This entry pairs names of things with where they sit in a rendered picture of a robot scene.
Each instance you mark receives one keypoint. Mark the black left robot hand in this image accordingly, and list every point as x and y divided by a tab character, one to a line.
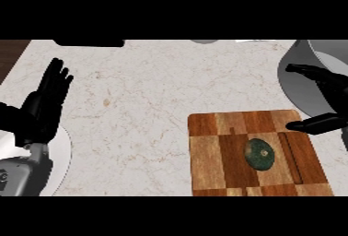
43	107

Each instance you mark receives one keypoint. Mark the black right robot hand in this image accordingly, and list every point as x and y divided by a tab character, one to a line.
333	89

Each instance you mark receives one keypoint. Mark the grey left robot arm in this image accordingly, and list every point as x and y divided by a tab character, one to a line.
18	178

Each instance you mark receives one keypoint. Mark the grey metal pot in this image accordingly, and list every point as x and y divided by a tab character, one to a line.
298	92

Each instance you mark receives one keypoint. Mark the dark green squash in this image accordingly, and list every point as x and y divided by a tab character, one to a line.
258	155

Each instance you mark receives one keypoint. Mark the wooden cutting board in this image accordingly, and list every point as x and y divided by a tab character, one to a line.
212	166

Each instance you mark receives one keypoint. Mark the white plate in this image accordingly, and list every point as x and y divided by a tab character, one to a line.
60	159

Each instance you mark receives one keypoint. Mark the black appliance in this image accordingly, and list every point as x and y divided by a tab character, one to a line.
90	42

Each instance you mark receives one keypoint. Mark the grey round object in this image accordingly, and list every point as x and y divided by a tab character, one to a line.
203	41

